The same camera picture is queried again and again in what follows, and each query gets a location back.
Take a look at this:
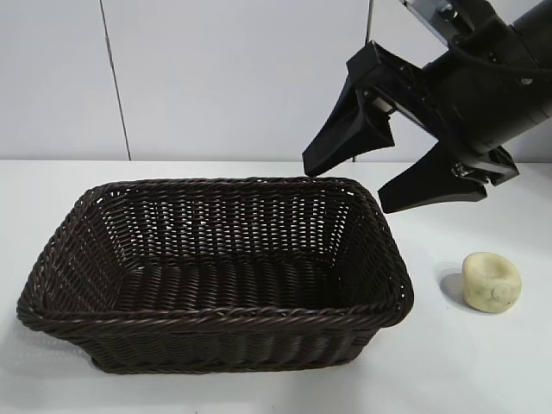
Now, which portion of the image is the pale yellow egg yolk pastry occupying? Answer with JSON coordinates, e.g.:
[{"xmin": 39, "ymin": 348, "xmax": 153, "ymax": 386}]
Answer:
[{"xmin": 461, "ymin": 252, "xmax": 523, "ymax": 311}]

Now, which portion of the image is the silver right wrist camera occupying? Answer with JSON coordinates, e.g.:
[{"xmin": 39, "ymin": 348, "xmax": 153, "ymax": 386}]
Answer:
[{"xmin": 399, "ymin": 0, "xmax": 480, "ymax": 47}]

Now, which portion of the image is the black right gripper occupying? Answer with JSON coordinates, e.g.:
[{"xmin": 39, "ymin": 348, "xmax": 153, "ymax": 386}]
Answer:
[{"xmin": 301, "ymin": 41, "xmax": 520, "ymax": 215}]

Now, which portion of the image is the dark brown wicker basket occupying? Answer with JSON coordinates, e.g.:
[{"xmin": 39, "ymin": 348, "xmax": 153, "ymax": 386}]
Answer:
[{"xmin": 16, "ymin": 174, "xmax": 415, "ymax": 374}]

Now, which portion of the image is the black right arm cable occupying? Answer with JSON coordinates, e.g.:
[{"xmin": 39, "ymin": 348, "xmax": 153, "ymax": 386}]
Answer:
[{"xmin": 449, "ymin": 36, "xmax": 526, "ymax": 70}]

